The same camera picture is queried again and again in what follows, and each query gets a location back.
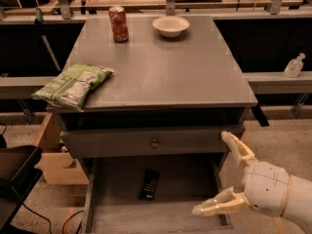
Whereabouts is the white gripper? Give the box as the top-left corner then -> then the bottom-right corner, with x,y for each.
192,131 -> 290,217

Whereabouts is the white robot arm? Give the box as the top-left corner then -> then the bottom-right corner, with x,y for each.
192,131 -> 312,234

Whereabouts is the grey top drawer with knob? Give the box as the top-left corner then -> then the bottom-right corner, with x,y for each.
60,125 -> 245,158

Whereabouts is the grey wooden drawer cabinet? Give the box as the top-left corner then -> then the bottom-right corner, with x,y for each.
46,14 -> 258,177

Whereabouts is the open grey middle drawer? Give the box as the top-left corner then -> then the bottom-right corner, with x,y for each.
82,154 -> 234,234

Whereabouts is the clear soap dispenser bottle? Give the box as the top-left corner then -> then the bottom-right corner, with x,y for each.
284,53 -> 305,78

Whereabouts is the white ceramic bowl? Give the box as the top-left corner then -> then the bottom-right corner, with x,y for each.
152,16 -> 189,38

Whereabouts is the light wooden crate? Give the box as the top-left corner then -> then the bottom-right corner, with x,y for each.
34,113 -> 89,185

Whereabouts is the green chip bag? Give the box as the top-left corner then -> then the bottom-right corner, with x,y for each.
31,63 -> 114,111

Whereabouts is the red soda can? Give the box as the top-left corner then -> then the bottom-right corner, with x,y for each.
108,6 -> 129,43

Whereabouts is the black tray on left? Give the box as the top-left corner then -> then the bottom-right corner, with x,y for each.
0,145 -> 42,234

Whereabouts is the black floor cable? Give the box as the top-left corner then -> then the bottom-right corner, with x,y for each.
19,202 -> 85,234

